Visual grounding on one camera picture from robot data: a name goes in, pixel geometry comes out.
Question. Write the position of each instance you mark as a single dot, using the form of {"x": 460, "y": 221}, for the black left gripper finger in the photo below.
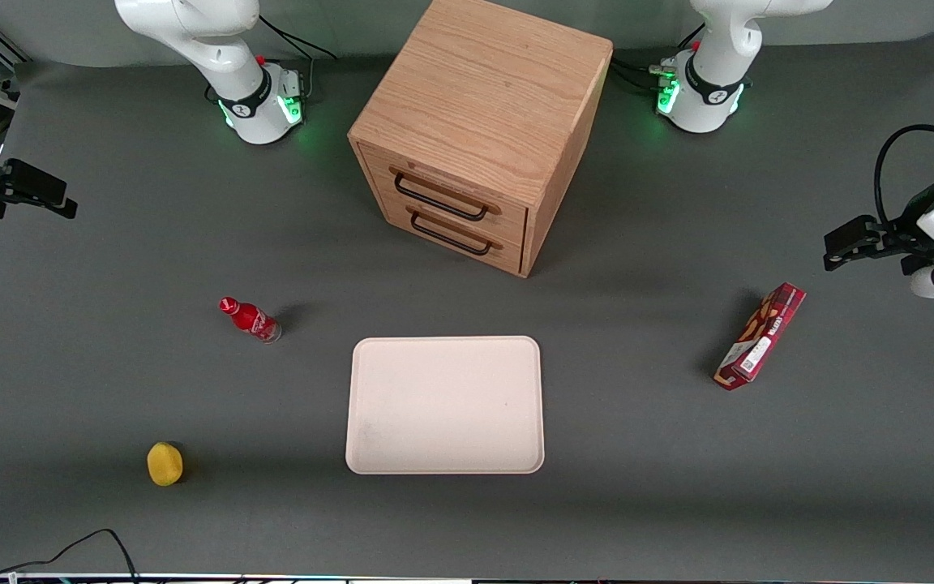
{"x": 852, "y": 235}
{"x": 856, "y": 255}

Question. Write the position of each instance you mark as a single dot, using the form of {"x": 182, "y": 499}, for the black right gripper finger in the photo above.
{"x": 37, "y": 182}
{"x": 57, "y": 208}

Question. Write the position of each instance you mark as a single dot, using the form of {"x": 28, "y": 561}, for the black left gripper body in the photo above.
{"x": 906, "y": 234}

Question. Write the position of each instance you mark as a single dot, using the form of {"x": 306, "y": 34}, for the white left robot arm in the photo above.
{"x": 710, "y": 81}

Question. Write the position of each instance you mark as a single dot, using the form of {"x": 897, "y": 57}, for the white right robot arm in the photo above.
{"x": 232, "y": 81}

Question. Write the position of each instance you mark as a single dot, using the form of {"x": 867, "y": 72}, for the wooden drawer cabinet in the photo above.
{"x": 491, "y": 81}

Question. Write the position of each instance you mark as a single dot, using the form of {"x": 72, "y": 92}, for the red cookie box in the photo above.
{"x": 759, "y": 337}

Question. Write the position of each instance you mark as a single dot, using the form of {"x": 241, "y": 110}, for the small red bottle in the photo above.
{"x": 252, "y": 320}

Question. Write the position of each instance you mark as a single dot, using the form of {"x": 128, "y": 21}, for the yellow round fruit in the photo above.
{"x": 164, "y": 464}

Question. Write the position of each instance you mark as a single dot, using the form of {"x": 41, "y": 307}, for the beige plastic tray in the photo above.
{"x": 443, "y": 405}

